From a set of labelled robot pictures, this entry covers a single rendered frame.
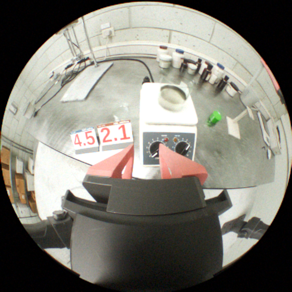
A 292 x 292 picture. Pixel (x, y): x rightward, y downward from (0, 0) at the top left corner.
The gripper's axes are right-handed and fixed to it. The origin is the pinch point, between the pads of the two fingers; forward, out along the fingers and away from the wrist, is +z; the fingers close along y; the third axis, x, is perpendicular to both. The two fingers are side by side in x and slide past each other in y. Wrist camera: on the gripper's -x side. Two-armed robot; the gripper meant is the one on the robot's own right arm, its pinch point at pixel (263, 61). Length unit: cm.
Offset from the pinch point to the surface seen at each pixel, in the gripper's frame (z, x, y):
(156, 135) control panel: -2.1, 26.1, 24.0
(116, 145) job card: 0.4, 31.9, 33.5
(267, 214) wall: -114, 30, -78
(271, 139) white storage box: -29, 28, -83
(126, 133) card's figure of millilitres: 2.2, 30.3, 30.2
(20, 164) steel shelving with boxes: 39, 56, 242
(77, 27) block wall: 78, -10, 49
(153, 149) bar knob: -4.2, 27.2, 25.4
